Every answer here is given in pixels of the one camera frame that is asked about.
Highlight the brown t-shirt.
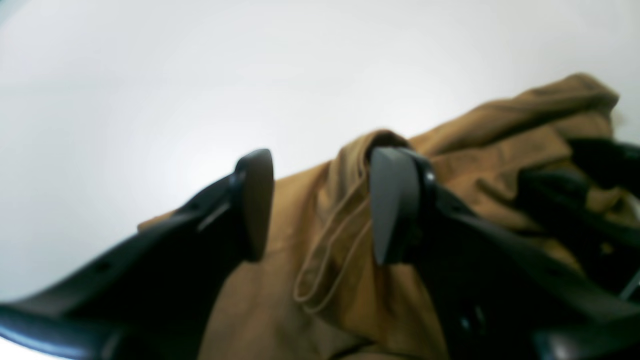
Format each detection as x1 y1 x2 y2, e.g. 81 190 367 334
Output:
137 73 640 360

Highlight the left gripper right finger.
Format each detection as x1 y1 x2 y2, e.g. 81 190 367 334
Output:
370 147 639 360

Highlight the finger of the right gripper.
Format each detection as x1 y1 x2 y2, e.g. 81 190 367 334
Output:
516 138 640 301

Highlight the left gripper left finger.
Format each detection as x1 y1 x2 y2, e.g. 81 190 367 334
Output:
1 149 275 360

